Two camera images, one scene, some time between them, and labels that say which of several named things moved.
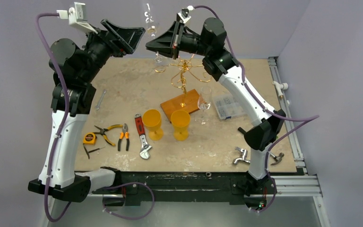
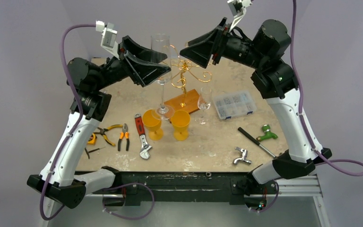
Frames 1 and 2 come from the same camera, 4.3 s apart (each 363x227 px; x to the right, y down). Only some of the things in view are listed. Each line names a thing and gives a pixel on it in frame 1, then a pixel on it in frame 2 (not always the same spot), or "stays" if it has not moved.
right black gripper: (178, 38) → (218, 41)
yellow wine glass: (151, 120) stays
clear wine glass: (152, 21) → (161, 43)
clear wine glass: (204, 103) stays
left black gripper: (128, 38) → (145, 73)
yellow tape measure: (90, 138) stays
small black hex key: (88, 152) stays
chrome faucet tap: (244, 157) stays
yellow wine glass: (180, 120) stays
